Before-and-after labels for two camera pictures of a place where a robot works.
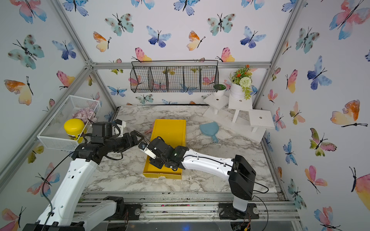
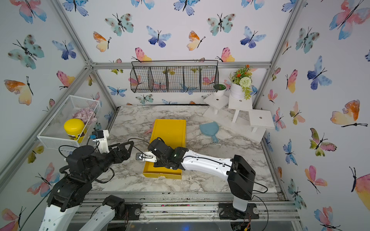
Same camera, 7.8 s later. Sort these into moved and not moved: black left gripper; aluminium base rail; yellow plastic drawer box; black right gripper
Moved: black left gripper
Not moved: aluminium base rail; black right gripper; yellow plastic drawer box
